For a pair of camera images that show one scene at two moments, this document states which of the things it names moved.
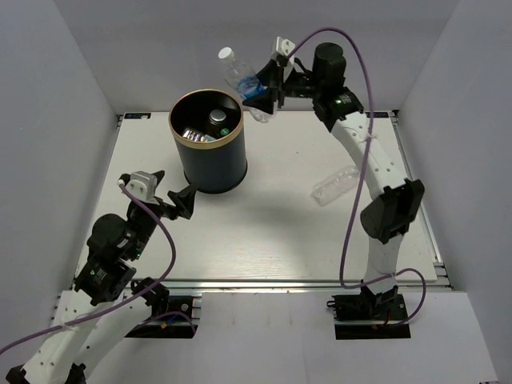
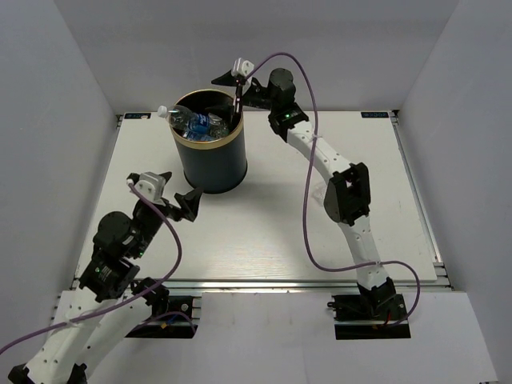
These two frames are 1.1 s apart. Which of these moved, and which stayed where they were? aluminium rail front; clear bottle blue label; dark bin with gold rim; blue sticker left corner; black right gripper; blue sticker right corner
Moved: black right gripper; clear bottle blue label
Stayed: blue sticker right corner; blue sticker left corner; aluminium rail front; dark bin with gold rim
